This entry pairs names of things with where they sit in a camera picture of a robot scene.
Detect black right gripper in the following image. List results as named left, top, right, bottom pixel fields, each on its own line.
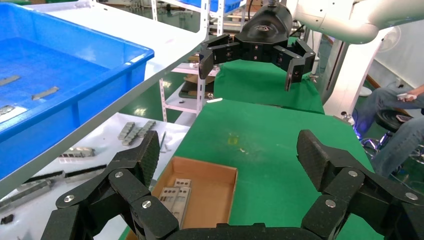
left=198, top=3, right=317, bottom=92

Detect green table cloth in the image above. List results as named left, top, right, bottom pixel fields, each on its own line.
left=212, top=58, right=326, bottom=116
left=118, top=98, right=377, bottom=240

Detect white board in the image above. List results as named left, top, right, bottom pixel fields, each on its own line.
left=0, top=112, right=191, bottom=240

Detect grey flat metal frame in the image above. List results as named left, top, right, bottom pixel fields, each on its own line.
left=0, top=178, right=57, bottom=214

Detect grey metal rail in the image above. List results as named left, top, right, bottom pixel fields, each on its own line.
left=58, top=147, right=97, bottom=160

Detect black stool chrome base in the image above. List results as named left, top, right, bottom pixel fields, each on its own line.
left=360, top=109, right=415, bottom=158

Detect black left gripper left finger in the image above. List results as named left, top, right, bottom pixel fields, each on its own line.
left=41, top=130, right=181, bottom=240

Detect white fan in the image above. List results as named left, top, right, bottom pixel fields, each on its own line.
left=376, top=25, right=402, bottom=54

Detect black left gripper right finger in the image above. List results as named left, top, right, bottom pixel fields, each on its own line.
left=295, top=129, right=424, bottom=240

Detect thin black stick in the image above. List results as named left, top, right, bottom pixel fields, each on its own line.
left=159, top=131, right=168, bottom=154

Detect brown cardboard stack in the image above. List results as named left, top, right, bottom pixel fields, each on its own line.
left=180, top=74, right=217, bottom=100

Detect brown cardboard box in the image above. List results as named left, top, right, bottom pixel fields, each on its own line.
left=125, top=155, right=239, bottom=240

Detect grey metal connector strip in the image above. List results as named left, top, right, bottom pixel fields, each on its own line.
left=117, top=121, right=136, bottom=141
left=121, top=125, right=147, bottom=147
left=136, top=119, right=157, bottom=139

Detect bare person forearm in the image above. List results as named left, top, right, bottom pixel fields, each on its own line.
left=408, top=84, right=424, bottom=101

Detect seated person blue jeans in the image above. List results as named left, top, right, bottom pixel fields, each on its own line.
left=352, top=84, right=424, bottom=180

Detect white shelving rack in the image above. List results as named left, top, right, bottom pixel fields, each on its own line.
left=150, top=0, right=220, bottom=124

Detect blue plastic bin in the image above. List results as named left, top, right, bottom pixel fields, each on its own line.
left=178, top=0, right=243, bottom=14

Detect white robot torso column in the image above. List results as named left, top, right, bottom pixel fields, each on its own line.
left=322, top=26, right=395, bottom=117

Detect silver metal I/O shield plate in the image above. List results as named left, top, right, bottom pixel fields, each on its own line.
left=170, top=178, right=193, bottom=230
left=157, top=186, right=182, bottom=218

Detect blue plastic tray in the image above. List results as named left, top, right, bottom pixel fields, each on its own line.
left=0, top=2, right=156, bottom=181

